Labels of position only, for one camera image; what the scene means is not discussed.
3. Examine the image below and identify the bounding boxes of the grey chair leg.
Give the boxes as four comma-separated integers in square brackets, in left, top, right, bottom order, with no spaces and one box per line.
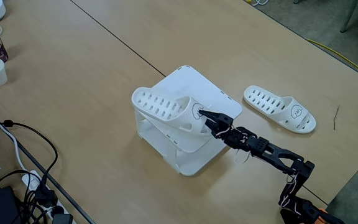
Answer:
[339,0,358,34]

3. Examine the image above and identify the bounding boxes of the black cable with ferrite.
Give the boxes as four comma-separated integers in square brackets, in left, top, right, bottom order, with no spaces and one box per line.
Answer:
[0,115,58,187]

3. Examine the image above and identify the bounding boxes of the white plastic shoe rack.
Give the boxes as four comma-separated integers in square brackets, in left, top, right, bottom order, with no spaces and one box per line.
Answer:
[134,65,244,177]

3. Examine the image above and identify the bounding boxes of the white power cable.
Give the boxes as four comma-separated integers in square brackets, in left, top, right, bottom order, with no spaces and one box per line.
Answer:
[0,101,30,175]

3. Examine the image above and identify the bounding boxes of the white power strip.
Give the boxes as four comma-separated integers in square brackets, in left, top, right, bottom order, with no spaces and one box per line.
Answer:
[21,170,77,224]

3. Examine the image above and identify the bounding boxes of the black power adapter brick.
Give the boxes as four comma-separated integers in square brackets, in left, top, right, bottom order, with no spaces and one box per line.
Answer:
[0,185,23,224]

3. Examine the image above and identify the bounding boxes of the black plug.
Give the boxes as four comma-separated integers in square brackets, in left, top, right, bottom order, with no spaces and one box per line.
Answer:
[34,183,58,208]

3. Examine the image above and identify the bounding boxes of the white slipper with dog print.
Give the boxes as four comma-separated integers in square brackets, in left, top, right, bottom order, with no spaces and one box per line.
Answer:
[131,86,217,135]
[243,85,318,134]

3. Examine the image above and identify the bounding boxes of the black plug adapter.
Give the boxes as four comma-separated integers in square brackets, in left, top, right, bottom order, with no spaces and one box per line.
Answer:
[50,205,74,224]

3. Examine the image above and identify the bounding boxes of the yellow floor cable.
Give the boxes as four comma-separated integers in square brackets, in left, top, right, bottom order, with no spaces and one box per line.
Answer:
[305,37,358,85]

